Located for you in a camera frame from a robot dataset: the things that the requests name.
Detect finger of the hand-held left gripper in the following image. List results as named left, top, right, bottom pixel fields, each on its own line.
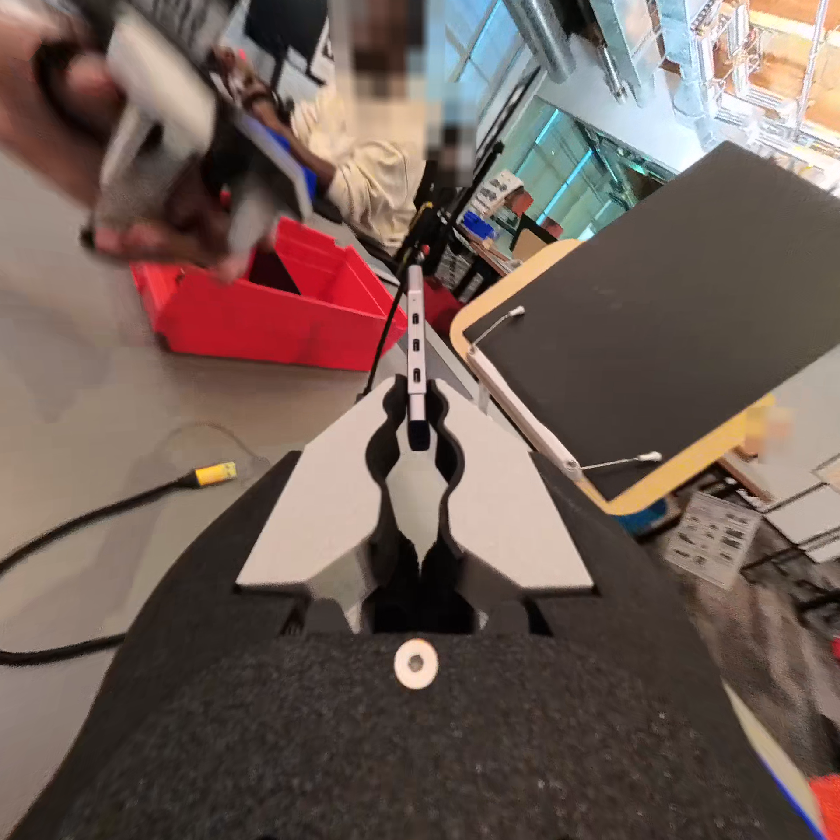
left=226, top=105, right=319, bottom=257

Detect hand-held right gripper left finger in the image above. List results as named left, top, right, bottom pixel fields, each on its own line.
left=235, top=375, right=422, bottom=632

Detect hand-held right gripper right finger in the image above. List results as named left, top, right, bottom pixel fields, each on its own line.
left=424, top=379, right=596, bottom=632

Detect red plastic bin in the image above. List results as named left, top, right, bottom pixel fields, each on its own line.
left=423, top=279, right=462, bottom=317
left=130, top=217, right=408, bottom=373

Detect black cable orange plugs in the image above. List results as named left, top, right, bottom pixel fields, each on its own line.
left=0, top=461, right=238, bottom=667

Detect grey USB hub with cable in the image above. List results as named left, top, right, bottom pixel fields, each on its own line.
left=357, top=200, right=437, bottom=454

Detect person's left hand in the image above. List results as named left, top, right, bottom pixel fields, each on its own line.
left=0, top=13, right=277, bottom=283

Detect black bin divider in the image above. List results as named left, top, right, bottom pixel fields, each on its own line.
left=249, top=252, right=303, bottom=295

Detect teal bag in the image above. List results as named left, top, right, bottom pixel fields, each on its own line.
left=613, top=499, right=670, bottom=540

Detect printed paper sheet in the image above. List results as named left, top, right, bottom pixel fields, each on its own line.
left=663, top=492, right=763, bottom=589

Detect black stand pole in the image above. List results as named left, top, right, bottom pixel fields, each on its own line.
left=394, top=141, right=506, bottom=265

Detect printed paper sign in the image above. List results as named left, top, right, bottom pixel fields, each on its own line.
left=472, top=172, right=526, bottom=212

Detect silver air duct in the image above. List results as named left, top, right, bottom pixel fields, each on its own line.
left=502, top=0, right=580, bottom=85

